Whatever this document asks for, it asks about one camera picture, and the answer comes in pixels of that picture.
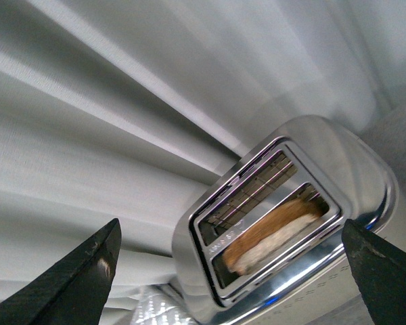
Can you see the cream two-slot toaster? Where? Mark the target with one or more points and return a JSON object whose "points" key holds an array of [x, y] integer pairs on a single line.
{"points": [[310, 158]]}

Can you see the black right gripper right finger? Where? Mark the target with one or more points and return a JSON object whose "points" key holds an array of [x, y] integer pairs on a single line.
{"points": [[379, 270]]}

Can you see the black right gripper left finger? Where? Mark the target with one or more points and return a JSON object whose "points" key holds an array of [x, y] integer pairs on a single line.
{"points": [[72, 291]]}

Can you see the grey pleated curtain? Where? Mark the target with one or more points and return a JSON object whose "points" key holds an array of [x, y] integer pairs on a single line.
{"points": [[132, 109]]}

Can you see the toasted bread slice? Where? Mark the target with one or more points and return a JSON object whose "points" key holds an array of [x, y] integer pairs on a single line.
{"points": [[270, 233]]}

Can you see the silver quilted oven mitt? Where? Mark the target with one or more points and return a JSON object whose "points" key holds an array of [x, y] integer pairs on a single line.
{"points": [[157, 307]]}

